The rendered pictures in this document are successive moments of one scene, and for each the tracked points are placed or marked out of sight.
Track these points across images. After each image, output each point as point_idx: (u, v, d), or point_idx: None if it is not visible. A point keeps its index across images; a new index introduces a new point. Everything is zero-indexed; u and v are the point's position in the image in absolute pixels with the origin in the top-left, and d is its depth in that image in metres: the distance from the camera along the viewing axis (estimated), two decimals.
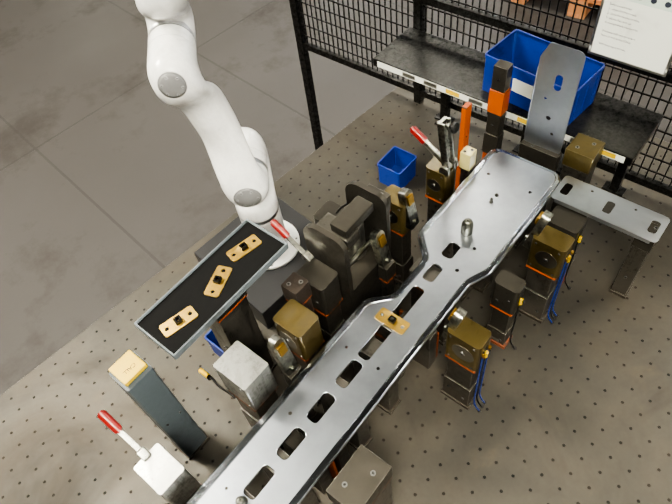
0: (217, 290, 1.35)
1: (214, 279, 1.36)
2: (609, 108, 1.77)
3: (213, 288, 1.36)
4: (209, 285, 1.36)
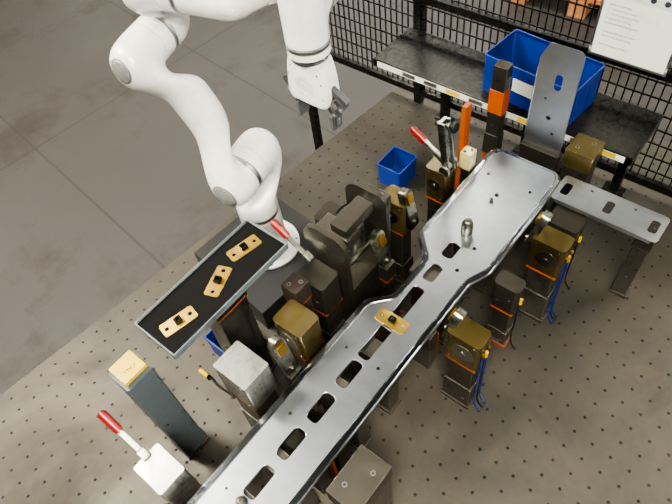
0: (217, 290, 1.35)
1: (214, 279, 1.36)
2: (609, 108, 1.77)
3: (213, 288, 1.36)
4: (209, 285, 1.36)
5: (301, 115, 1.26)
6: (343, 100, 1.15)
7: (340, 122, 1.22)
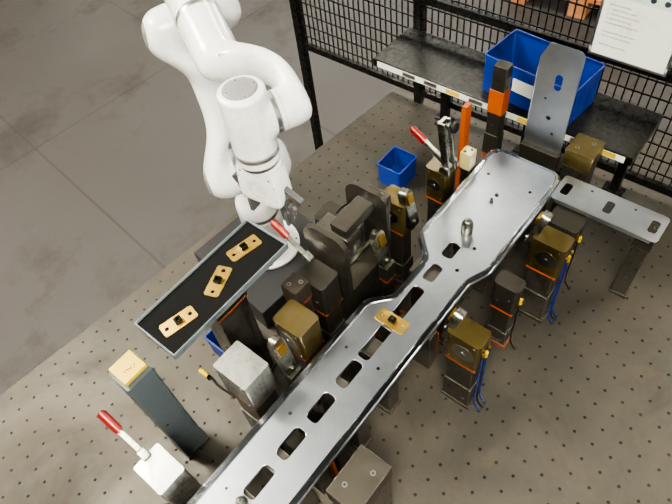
0: (217, 290, 1.35)
1: (214, 279, 1.36)
2: (609, 108, 1.77)
3: (213, 288, 1.36)
4: (209, 285, 1.36)
5: (254, 210, 1.26)
6: (297, 200, 1.15)
7: (295, 216, 1.22)
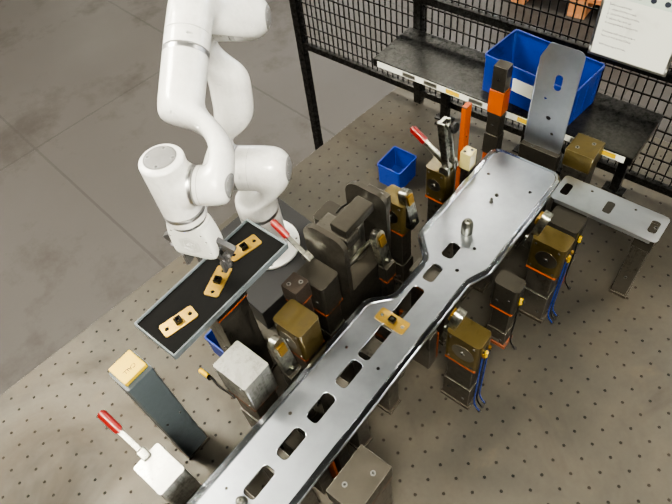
0: (217, 290, 1.35)
1: (214, 279, 1.36)
2: (609, 108, 1.77)
3: (213, 288, 1.36)
4: (209, 285, 1.36)
5: (190, 264, 1.31)
6: (230, 248, 1.22)
7: (230, 263, 1.29)
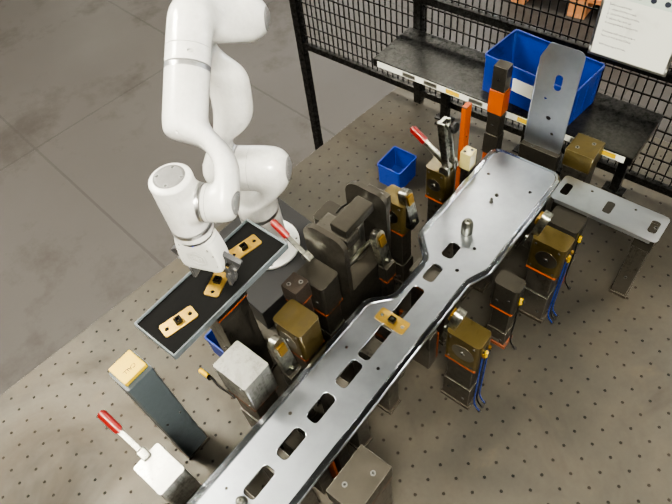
0: (217, 290, 1.35)
1: (214, 279, 1.36)
2: (609, 108, 1.77)
3: (213, 288, 1.36)
4: (209, 285, 1.36)
5: (196, 276, 1.35)
6: (236, 261, 1.26)
7: (236, 275, 1.33)
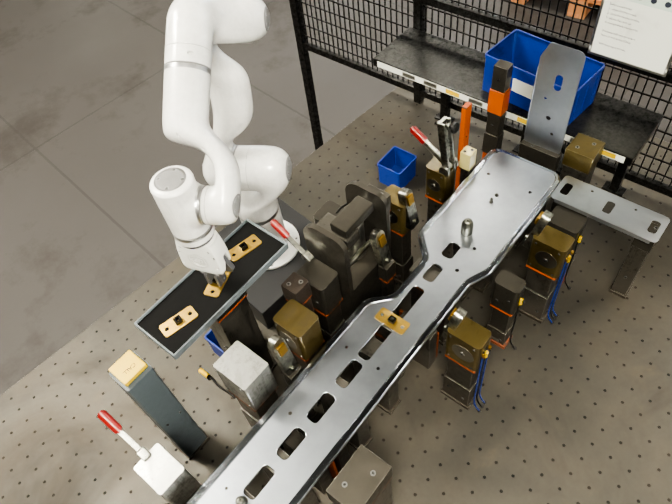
0: (217, 290, 1.35)
1: (214, 279, 1.36)
2: (609, 108, 1.77)
3: (213, 288, 1.36)
4: (209, 285, 1.36)
5: (211, 283, 1.36)
6: (231, 267, 1.29)
7: (224, 277, 1.35)
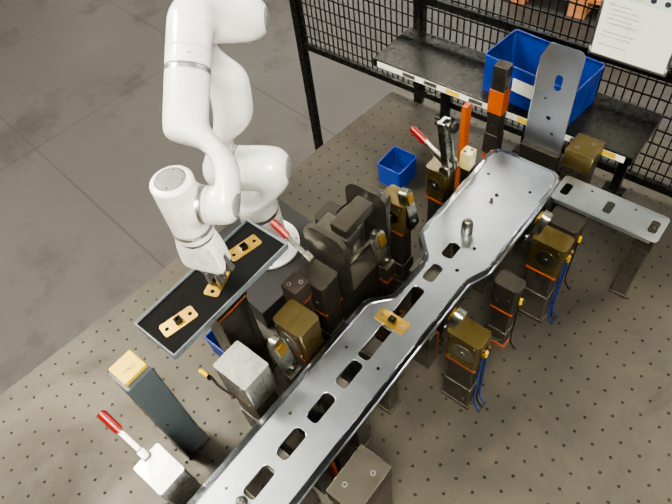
0: (217, 290, 1.35)
1: (214, 279, 1.36)
2: (609, 108, 1.77)
3: (213, 288, 1.36)
4: (209, 285, 1.36)
5: (211, 283, 1.36)
6: (231, 267, 1.29)
7: (224, 277, 1.35)
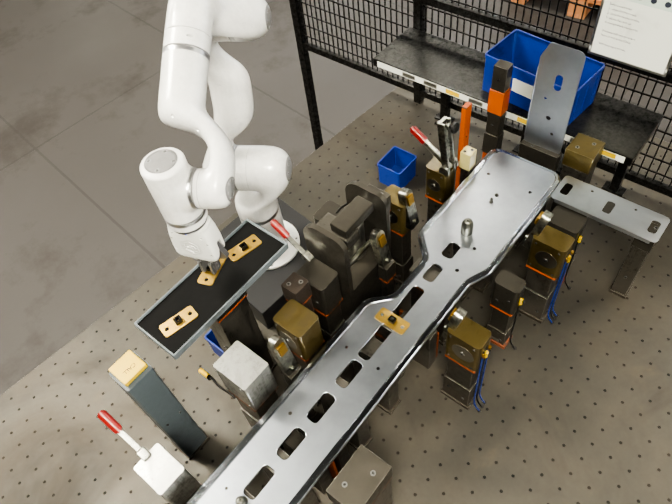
0: (211, 278, 1.32)
1: (208, 267, 1.32)
2: (609, 108, 1.77)
3: (207, 276, 1.32)
4: (203, 273, 1.33)
5: (205, 271, 1.32)
6: (225, 254, 1.25)
7: (218, 265, 1.31)
